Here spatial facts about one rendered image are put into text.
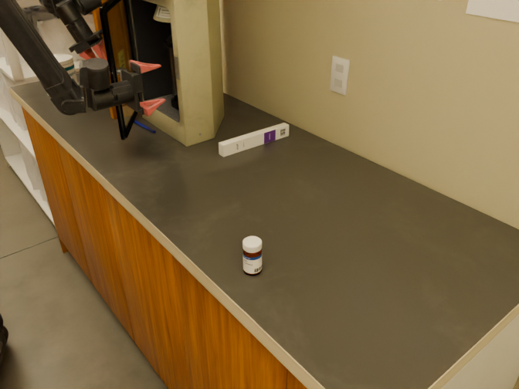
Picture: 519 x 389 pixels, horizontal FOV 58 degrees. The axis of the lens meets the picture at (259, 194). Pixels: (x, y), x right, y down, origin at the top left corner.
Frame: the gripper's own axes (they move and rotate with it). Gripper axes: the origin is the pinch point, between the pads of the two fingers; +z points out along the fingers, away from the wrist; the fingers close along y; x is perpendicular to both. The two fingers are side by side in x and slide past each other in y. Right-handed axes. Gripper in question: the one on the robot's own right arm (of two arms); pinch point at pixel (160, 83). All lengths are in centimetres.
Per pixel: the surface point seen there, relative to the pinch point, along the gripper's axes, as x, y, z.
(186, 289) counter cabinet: -32, -44, -16
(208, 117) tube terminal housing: 9.3, -18.8, 20.6
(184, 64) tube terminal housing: 9.2, 0.6, 13.3
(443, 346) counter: -91, -27, 5
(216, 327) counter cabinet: -46, -46, -16
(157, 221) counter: -23.2, -26.3, -17.1
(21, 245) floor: 131, -119, -34
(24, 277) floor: 102, -119, -40
